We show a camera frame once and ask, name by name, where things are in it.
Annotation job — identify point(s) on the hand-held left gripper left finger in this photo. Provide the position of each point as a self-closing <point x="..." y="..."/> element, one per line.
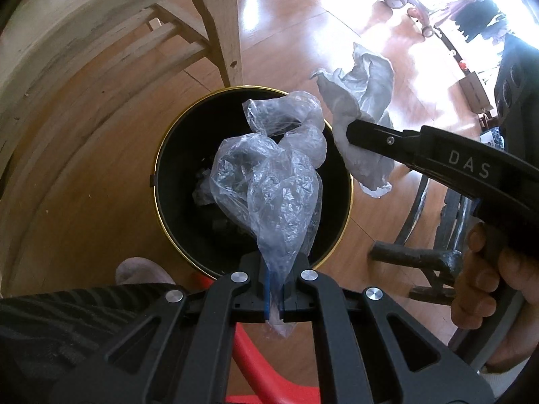
<point x="266" y="307"/>

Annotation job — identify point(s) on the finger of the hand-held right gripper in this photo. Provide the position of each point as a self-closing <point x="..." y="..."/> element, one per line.
<point x="379" y="141"/>

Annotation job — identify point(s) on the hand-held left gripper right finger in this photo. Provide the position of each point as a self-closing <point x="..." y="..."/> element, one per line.
<point x="294" y="303"/>

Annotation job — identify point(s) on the white tissue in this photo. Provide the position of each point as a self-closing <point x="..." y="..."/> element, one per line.
<point x="366" y="92"/>

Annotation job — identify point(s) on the clear plastic bag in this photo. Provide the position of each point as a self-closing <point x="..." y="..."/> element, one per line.
<point x="269" y="185"/>

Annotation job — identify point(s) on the black gold-rimmed trash bin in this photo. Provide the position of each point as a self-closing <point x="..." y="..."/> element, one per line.
<point x="185" y="155"/>

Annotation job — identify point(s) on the person's right forearm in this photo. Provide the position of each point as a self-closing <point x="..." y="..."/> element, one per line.
<point x="509" y="355"/>

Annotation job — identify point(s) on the person's right hand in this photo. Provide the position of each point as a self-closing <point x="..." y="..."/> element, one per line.
<point x="513" y="286"/>

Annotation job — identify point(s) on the red plastic stool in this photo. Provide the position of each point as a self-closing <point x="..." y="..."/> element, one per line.
<point x="252" y="362"/>

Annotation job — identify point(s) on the cardboard box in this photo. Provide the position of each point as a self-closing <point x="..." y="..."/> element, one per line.
<point x="476" y="90"/>

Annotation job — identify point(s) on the dark metal chair base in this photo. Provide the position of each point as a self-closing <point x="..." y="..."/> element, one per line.
<point x="412" y="252"/>

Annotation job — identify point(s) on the pink slipper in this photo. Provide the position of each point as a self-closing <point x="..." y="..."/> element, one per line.
<point x="139" y="271"/>

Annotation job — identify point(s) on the dark hanging clothes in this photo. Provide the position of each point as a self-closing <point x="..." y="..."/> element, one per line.
<point x="480" y="17"/>

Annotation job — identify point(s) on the wooden table base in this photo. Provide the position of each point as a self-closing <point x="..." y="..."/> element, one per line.
<point x="223" y="29"/>

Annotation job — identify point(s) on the person's leg in dark trousers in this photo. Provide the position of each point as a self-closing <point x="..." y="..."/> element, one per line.
<point x="50" y="336"/>

